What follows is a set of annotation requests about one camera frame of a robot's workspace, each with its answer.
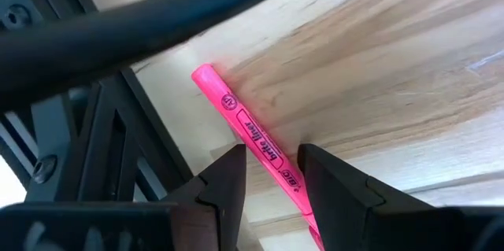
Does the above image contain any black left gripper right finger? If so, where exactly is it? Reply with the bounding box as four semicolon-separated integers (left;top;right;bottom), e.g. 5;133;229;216
298;143;434;251

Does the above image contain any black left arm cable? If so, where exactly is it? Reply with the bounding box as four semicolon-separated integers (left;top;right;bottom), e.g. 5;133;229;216
0;0;340;111

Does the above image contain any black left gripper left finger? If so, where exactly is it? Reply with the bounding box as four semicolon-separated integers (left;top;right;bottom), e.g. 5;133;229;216
161;143;247;251

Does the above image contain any pink highlighter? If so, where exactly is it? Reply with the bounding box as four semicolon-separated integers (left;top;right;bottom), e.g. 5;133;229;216
191;62;326;251

